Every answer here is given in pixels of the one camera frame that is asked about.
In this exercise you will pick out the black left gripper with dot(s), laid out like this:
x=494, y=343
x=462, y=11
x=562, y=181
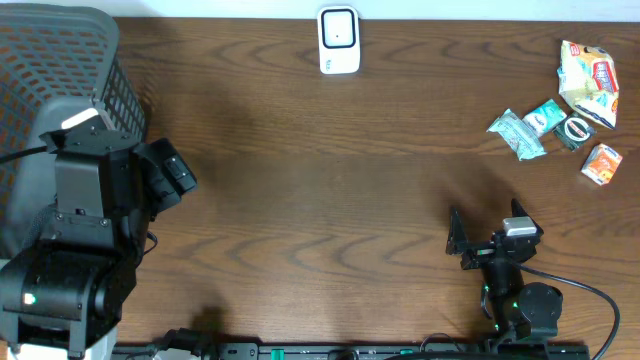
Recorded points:
x=157, y=167

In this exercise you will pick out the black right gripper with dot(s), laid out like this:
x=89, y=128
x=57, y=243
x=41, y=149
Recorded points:
x=457, y=244

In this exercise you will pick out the teal crinkled snack pack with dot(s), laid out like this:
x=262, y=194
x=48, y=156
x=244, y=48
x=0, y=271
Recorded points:
x=520, y=138

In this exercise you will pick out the teal Kleenex tissue pack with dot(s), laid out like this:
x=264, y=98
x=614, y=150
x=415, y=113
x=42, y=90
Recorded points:
x=545, y=118

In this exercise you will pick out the dark green round-label pack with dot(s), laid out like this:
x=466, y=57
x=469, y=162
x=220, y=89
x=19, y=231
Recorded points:
x=574, y=131

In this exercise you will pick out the orange Kleenex tissue pack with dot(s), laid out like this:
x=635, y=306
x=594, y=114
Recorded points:
x=601, y=164

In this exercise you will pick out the large yellow wipes pack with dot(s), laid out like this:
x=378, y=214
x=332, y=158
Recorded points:
x=588, y=82

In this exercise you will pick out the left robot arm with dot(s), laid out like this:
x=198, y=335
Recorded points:
x=66, y=288

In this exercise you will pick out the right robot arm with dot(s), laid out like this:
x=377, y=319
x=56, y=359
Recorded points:
x=521, y=311

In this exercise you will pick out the white barcode scanner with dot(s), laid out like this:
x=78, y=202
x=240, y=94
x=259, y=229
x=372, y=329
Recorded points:
x=338, y=40

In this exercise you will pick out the dark grey plastic basket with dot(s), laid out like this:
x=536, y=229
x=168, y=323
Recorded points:
x=56, y=61

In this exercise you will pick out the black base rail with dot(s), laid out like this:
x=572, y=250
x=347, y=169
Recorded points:
x=187, y=344

